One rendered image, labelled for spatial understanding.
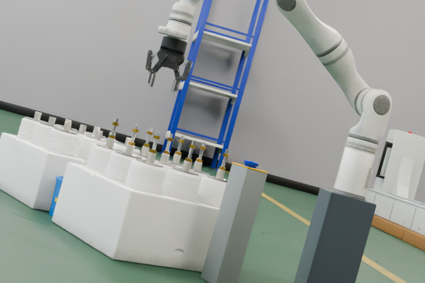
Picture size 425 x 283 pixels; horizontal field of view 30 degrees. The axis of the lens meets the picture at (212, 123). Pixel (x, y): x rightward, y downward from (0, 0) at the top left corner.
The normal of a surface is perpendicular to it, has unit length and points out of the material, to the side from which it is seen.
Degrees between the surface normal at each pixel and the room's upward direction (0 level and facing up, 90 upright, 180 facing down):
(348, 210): 90
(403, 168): 78
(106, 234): 90
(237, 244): 90
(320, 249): 90
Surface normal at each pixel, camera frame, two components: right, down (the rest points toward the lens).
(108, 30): 0.11, 0.02
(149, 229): 0.56, 0.15
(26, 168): -0.77, -0.22
